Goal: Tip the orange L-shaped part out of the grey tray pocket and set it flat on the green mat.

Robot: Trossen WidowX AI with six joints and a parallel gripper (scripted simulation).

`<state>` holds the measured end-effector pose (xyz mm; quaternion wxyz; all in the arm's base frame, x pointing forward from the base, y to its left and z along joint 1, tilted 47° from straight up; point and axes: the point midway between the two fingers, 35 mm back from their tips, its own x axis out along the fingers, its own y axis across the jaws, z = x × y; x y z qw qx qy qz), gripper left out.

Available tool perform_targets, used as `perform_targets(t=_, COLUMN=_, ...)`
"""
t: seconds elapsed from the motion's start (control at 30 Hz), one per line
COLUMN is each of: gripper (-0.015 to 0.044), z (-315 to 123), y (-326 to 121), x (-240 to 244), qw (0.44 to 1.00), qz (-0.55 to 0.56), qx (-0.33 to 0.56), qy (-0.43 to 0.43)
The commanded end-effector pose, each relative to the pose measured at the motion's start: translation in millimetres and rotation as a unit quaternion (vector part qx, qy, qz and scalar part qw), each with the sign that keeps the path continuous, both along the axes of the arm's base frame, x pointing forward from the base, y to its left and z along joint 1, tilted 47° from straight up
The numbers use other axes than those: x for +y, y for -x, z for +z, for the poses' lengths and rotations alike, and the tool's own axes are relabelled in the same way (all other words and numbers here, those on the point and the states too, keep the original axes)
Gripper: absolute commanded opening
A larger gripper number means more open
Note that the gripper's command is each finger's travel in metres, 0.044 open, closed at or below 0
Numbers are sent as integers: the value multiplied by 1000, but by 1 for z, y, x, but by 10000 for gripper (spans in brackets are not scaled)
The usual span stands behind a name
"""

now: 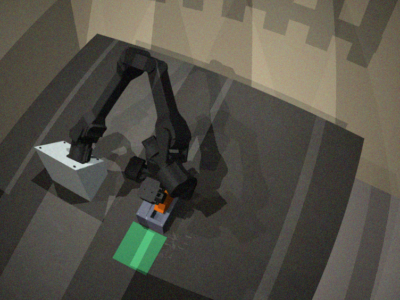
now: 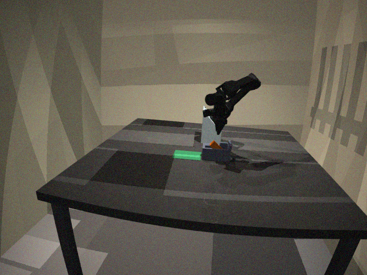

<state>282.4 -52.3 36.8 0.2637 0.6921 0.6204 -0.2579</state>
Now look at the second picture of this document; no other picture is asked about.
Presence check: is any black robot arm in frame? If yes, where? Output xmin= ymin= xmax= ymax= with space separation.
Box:
xmin=203 ymin=73 xmax=261 ymax=122

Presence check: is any orange block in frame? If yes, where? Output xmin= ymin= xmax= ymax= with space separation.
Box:
xmin=210 ymin=141 xmax=222 ymax=149

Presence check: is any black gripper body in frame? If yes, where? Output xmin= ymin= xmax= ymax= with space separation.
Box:
xmin=214 ymin=104 xmax=227 ymax=124

